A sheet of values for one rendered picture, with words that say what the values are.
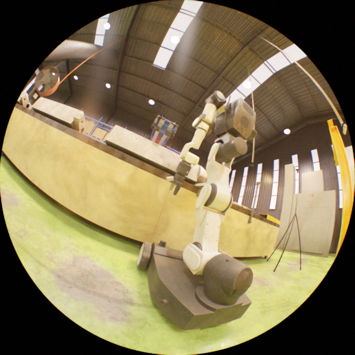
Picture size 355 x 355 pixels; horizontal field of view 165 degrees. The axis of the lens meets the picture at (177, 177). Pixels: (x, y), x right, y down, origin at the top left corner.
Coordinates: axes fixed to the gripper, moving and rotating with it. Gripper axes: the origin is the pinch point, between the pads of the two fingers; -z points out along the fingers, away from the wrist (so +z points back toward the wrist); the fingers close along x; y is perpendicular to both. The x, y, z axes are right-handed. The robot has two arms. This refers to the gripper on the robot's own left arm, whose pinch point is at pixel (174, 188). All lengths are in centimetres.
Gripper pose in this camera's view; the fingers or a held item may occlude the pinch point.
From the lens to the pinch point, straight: 82.6
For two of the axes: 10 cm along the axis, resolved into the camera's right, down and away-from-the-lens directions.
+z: 4.3, -9.0, -0.5
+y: -8.6, -3.9, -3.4
